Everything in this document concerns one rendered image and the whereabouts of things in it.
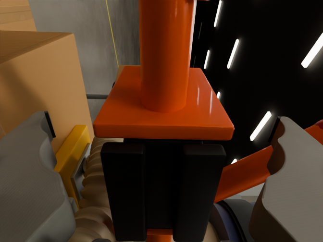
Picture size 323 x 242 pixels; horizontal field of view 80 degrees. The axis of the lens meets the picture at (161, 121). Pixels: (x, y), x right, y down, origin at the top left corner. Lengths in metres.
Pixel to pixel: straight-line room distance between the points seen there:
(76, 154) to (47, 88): 0.09
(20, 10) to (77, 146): 0.77
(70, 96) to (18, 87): 0.10
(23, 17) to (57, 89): 0.74
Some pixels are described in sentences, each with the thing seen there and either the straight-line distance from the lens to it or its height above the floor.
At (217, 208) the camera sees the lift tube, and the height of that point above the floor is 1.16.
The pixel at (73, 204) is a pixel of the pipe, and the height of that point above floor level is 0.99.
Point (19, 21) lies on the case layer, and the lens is 0.97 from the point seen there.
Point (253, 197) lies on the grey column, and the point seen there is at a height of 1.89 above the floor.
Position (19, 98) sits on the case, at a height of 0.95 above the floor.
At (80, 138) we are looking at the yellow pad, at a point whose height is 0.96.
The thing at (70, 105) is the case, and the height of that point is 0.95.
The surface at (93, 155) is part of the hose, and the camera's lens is 0.22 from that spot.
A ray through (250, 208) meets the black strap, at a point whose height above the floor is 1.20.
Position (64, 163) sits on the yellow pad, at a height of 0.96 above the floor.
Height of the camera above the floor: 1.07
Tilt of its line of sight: 1 degrees up
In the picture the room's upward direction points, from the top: 91 degrees clockwise
